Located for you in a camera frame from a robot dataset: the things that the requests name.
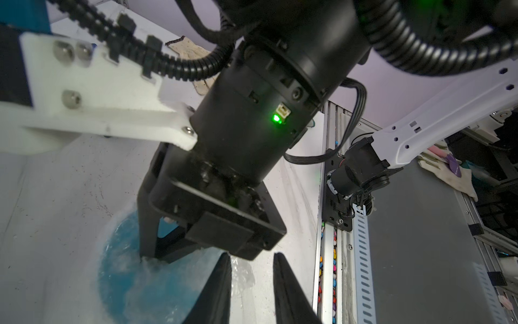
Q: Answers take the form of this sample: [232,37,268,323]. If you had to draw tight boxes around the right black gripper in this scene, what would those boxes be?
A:
[137,1,369,263]

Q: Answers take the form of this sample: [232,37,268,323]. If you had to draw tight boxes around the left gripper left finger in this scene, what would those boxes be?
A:
[183,252,232,324]

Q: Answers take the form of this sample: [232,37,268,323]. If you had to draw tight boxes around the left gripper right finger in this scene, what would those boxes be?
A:
[273,252,316,323]

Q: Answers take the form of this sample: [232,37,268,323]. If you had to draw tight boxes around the clear bubble wrap sheet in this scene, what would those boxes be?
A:
[80,202,260,324]

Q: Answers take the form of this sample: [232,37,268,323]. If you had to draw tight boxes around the blue plastic wine glass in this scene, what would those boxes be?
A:
[96,208,227,324]

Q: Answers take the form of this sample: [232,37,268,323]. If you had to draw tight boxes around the white cotton work glove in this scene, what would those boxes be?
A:
[165,35,221,97]

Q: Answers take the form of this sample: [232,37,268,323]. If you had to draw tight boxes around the aluminium front rail frame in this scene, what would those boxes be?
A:
[311,100,518,324]

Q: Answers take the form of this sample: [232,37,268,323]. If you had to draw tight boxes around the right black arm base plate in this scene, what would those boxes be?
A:
[321,153,353,232]

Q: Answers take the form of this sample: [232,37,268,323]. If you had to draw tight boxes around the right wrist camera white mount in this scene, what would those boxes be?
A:
[1,25,198,155]

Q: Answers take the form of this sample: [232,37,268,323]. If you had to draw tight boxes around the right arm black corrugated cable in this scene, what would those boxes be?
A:
[48,0,518,82]

